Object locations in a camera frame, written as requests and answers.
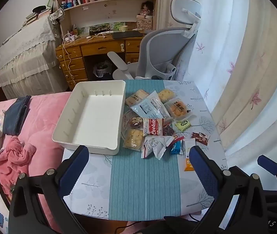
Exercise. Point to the white power strip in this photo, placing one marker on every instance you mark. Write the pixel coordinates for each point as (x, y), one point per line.
(71, 38)

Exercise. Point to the brown haired doll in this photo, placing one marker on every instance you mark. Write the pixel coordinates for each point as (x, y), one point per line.
(147, 8)

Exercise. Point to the clear yellow cake packet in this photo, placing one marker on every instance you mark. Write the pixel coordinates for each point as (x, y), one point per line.
(166, 95)

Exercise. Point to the white plastic storage tray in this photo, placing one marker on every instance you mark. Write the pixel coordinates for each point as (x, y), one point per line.
(92, 117)

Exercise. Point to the black printed box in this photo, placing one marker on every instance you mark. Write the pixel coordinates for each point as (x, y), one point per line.
(100, 29)

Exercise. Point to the grey office chair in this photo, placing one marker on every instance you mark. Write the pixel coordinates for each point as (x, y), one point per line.
(162, 51)

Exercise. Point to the small blue packet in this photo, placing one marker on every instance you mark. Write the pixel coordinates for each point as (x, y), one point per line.
(177, 147)

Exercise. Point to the clear orange pastry packet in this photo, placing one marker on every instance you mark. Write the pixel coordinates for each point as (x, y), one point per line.
(178, 108)

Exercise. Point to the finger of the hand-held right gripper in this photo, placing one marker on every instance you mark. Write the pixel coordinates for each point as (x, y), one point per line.
(266, 163)

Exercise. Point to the wooden desk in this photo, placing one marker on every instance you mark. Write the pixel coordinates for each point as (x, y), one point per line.
(99, 46)

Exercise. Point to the large blue white packet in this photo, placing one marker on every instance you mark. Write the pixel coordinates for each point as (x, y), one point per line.
(150, 108)

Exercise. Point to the clear yellow crisp packet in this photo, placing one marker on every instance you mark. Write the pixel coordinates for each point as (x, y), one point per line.
(133, 139)

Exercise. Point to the red cookie packet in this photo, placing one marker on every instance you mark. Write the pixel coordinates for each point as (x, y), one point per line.
(153, 127)

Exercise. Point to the white orange bar packet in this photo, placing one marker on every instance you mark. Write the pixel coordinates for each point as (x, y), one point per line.
(189, 156)

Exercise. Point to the crumpled white packet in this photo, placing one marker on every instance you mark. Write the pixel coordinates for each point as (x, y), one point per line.
(156, 146)

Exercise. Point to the white trash bin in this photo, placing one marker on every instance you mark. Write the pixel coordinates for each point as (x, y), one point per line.
(102, 70)

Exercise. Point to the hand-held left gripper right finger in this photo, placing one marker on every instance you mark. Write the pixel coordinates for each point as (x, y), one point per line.
(203, 168)

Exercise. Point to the dark red fruit packet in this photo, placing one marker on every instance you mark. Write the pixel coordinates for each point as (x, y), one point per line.
(169, 130)

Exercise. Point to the leaf print curtain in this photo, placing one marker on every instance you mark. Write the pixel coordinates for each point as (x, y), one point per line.
(250, 65)

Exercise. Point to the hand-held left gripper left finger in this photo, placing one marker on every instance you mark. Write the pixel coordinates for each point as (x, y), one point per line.
(76, 168)

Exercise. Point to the wooden bookshelf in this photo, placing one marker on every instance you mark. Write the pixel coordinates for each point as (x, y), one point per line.
(119, 7)

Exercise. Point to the pink blanket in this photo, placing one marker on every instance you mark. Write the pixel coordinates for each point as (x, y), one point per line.
(41, 126)

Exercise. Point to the white lace cover cloth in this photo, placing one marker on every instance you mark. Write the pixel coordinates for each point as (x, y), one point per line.
(26, 61)

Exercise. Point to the small brown red packet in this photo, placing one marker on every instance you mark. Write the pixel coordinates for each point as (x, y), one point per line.
(200, 138)

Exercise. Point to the beige cracker packet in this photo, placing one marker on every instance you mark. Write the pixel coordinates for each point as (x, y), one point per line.
(136, 97)

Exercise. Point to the pink crumpled garment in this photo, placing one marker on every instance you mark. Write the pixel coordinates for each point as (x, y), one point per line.
(14, 153)

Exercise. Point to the black desk mat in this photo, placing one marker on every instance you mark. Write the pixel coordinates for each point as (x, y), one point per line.
(127, 35)

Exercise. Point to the floral cloth bag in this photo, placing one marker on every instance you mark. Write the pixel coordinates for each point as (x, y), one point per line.
(56, 15)

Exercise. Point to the clear brown nut packet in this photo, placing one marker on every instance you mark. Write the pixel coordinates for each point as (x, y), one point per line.
(134, 121)

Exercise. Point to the green pastry packet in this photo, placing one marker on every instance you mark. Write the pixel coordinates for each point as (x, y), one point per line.
(182, 125)

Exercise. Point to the navy blue pouch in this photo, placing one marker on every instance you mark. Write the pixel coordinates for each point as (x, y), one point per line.
(15, 117)

